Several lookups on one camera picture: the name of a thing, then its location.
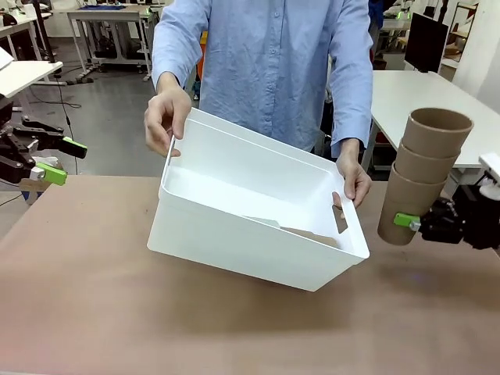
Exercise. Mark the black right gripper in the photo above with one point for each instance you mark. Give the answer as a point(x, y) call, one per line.
point(468, 218)

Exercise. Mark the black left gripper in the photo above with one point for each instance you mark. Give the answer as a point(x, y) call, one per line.
point(8, 140)

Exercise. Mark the white plastic basket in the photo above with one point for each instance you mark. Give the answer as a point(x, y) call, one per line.
point(234, 250)

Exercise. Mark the person's right forearm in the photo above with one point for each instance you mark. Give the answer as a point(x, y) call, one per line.
point(172, 51)

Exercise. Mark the person's left forearm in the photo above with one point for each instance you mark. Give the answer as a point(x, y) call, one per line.
point(351, 117)

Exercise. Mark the person's left hand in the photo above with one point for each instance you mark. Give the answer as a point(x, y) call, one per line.
point(357, 176)

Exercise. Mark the person's right hand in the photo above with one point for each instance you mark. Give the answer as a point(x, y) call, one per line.
point(160, 117)

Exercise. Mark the brown cardboard piece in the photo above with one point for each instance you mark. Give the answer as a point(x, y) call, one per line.
point(35, 184)

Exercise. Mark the black floor power strip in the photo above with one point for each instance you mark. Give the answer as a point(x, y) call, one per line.
point(80, 81)

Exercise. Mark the small white side table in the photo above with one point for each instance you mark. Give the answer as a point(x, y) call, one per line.
point(23, 76)

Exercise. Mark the large white side table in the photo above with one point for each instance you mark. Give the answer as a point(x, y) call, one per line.
point(422, 90)

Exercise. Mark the black stand pole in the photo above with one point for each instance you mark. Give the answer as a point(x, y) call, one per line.
point(39, 23)

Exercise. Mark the white lab desk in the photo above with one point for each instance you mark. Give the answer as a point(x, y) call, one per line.
point(15, 25)

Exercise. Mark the black computer monitor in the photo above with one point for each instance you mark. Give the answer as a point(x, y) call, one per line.
point(426, 39)

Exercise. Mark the person in blue shirt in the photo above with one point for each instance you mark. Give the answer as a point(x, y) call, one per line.
point(265, 70)

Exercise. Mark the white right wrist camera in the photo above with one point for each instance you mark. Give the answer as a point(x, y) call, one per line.
point(490, 164)

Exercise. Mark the grey workbench with frame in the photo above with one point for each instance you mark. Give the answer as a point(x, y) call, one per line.
point(101, 15)

